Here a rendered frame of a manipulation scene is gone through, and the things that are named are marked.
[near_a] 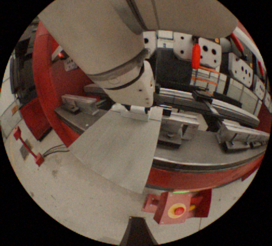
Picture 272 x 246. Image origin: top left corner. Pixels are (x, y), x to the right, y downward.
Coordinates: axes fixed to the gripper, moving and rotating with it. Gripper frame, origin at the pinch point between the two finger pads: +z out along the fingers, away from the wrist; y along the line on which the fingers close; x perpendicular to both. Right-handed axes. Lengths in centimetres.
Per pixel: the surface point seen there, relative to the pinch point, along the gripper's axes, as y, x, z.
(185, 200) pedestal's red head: -26.0, 32.3, 4.3
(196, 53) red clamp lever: -14.1, -9.9, -13.4
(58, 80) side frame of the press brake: 85, -16, 1
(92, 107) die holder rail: 32.1, 0.4, 13.4
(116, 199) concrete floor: 13, 94, 54
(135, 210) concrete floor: -12, 98, 51
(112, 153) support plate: 0.3, 13.4, -8.4
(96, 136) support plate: 6.2, 11.6, -6.8
